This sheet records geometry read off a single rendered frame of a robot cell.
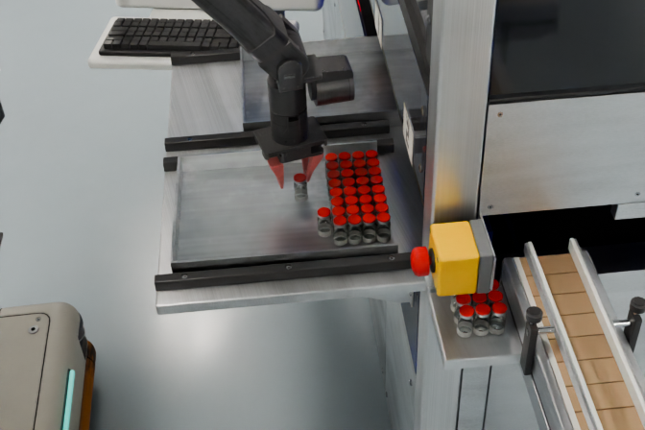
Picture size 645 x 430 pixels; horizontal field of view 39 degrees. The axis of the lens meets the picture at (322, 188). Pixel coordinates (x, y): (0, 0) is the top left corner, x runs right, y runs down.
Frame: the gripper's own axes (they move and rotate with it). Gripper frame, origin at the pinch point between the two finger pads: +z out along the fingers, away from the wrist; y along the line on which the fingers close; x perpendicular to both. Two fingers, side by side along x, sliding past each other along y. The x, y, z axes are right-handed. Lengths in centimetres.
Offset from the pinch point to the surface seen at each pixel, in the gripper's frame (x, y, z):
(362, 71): 31.4, 24.0, 4.7
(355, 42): 38.4, 25.3, 2.5
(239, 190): 5.5, -8.0, 4.3
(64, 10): 249, -26, 95
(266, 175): 7.7, -2.7, 4.3
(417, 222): -12.4, 16.4, 4.4
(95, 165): 138, -30, 94
